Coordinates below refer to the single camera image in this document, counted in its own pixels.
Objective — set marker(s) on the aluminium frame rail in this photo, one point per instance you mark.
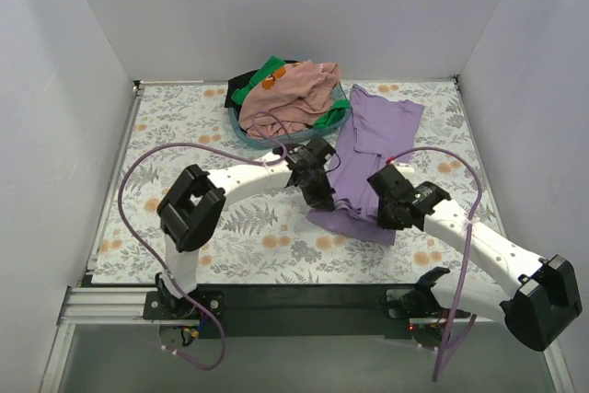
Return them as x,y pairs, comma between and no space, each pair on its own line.
87,304

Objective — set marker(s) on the green t shirt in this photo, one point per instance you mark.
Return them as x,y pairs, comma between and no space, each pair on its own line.
269,67

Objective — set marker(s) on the black t shirt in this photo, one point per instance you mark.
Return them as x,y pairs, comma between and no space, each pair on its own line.
237,89

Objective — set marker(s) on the purple t shirt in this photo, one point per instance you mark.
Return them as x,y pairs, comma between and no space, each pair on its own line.
377,130

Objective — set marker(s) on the teal plastic basket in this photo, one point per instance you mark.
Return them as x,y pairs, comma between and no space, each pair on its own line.
337,94

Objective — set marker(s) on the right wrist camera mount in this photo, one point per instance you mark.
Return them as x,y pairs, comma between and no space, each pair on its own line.
404,168

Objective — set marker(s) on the floral table mat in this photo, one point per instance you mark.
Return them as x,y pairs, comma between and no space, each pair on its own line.
267,238

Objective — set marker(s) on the pink t shirt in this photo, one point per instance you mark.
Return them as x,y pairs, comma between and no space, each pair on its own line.
295,97

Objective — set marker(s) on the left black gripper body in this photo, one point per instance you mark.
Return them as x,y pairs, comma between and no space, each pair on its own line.
319,190

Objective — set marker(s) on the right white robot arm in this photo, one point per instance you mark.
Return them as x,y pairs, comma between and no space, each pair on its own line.
535,298

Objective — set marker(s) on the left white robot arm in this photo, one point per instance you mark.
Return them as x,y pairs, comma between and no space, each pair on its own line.
191,209

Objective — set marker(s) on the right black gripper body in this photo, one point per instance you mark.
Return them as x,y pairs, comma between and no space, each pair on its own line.
391,213

